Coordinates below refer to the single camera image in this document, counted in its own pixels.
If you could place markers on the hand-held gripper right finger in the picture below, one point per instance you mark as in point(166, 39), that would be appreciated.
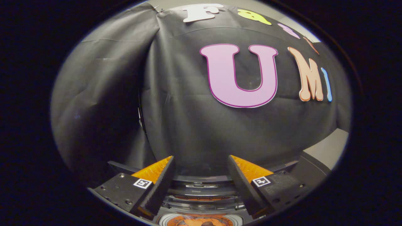
point(240, 185)

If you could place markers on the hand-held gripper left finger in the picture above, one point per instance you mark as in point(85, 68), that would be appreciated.
point(161, 185)

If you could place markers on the dark grey washing machine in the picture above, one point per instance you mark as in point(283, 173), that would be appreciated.
point(201, 207)

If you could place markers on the yellow shirt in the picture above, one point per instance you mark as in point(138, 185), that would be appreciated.
point(194, 222)

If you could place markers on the black backdrop cloth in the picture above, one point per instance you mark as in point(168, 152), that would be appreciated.
point(188, 131)

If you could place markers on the white cabinet with grey top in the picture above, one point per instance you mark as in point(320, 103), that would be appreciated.
point(329, 147)

